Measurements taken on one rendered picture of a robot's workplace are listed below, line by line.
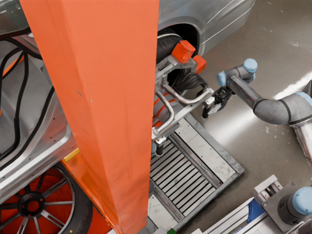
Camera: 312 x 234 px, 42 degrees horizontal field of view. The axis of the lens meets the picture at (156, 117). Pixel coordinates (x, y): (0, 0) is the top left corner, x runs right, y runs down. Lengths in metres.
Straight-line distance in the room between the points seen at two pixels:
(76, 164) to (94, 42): 1.71
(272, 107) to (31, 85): 1.17
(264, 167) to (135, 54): 2.46
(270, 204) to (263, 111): 0.49
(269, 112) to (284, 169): 1.26
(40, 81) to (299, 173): 1.96
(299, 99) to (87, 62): 1.45
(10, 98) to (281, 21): 2.49
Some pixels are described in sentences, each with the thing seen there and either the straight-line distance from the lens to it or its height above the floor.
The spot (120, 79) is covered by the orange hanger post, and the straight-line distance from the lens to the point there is 0.72.
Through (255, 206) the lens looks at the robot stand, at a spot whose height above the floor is 0.68.
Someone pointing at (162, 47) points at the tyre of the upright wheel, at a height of 1.16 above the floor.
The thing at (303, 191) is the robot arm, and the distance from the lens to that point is 1.95.
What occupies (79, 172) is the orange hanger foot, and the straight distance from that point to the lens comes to 2.25.
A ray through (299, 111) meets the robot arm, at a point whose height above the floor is 1.17.
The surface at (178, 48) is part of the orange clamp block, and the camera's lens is 2.03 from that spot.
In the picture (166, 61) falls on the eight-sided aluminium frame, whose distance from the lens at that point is 2.01.
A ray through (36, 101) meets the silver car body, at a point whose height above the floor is 1.02.
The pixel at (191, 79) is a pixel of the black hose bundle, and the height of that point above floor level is 1.04.
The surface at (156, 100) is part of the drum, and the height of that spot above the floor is 0.91.
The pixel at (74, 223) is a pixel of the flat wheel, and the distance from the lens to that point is 2.36.
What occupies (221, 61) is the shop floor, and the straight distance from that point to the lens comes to 3.41.
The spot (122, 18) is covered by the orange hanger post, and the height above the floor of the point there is 2.33.
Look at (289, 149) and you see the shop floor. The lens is 3.18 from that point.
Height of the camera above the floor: 2.79
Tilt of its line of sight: 65 degrees down
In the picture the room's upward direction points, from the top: 4 degrees clockwise
